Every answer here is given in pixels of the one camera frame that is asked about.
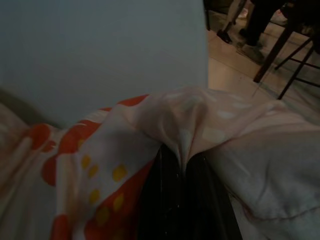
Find pink pillow orange white blobs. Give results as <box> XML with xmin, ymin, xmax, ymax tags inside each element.
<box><xmin>0</xmin><ymin>86</ymin><xmax>320</xmax><ymax>240</ymax></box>

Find black folding chair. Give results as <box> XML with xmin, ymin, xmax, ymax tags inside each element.
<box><xmin>274</xmin><ymin>34</ymin><xmax>320</xmax><ymax>101</ymax></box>

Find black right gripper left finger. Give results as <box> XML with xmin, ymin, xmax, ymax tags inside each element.
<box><xmin>136</xmin><ymin>144</ymin><xmax>188</xmax><ymax>240</ymax></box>

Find person in grey shirt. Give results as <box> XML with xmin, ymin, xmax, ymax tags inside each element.
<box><xmin>238</xmin><ymin>0</ymin><xmax>280</xmax><ymax>63</ymax></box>

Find dark wooden table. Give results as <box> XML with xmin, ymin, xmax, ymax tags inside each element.
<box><xmin>252</xmin><ymin>23</ymin><xmax>298</xmax><ymax>83</ymax></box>

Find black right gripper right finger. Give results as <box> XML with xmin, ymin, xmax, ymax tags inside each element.
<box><xmin>183</xmin><ymin>153</ymin><xmax>243</xmax><ymax>240</ymax></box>

